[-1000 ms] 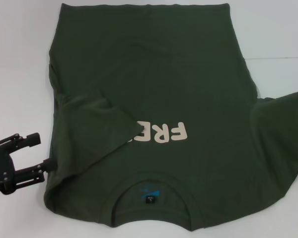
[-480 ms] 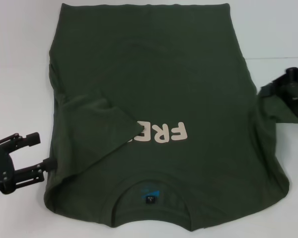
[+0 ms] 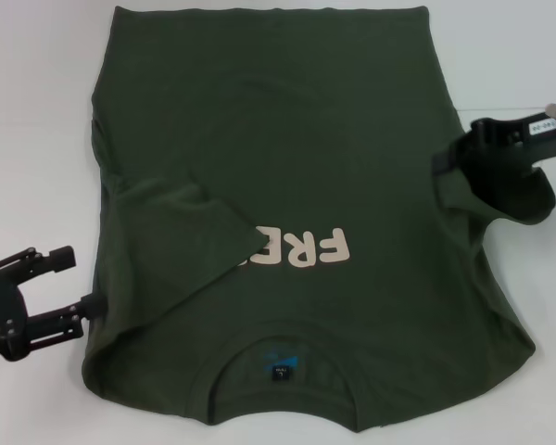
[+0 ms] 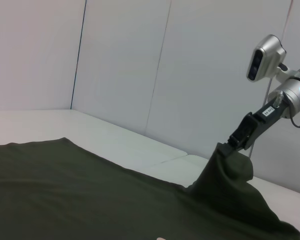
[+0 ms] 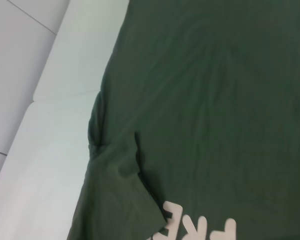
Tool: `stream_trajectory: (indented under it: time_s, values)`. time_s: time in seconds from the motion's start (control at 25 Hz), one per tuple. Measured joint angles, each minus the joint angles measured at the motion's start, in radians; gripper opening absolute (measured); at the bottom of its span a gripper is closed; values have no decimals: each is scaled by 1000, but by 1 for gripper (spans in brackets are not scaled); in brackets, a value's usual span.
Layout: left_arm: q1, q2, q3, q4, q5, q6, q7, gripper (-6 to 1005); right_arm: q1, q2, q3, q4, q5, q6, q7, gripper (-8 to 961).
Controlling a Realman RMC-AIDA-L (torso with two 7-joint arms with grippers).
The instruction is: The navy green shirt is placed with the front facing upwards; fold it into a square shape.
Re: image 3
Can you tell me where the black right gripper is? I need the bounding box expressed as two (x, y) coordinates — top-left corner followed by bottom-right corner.
(433, 109), (556, 181)

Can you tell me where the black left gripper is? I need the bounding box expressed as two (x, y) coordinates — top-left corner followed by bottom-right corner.
(0, 246), (107, 363)

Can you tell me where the dark green FREE t-shirt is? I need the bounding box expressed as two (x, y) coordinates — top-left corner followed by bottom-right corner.
(81, 4), (556, 427)

